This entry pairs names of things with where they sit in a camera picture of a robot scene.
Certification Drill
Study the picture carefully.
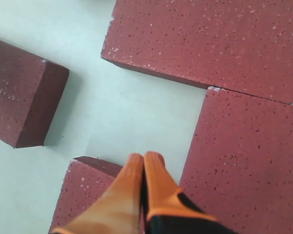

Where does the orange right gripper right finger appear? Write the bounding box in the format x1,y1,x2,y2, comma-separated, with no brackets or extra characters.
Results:
143,151,237,234

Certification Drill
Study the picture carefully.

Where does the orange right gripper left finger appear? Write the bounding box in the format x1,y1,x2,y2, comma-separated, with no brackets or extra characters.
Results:
51,153,144,234

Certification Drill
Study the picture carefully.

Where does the red brick front left row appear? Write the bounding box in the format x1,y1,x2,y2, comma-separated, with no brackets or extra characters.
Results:
49,156,123,234

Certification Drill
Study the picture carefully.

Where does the red brick row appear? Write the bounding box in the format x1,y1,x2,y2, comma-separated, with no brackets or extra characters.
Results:
49,156,123,234
180,87,293,234

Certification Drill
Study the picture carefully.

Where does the red brick middle row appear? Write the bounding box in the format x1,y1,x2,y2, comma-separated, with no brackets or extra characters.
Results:
180,87,293,234

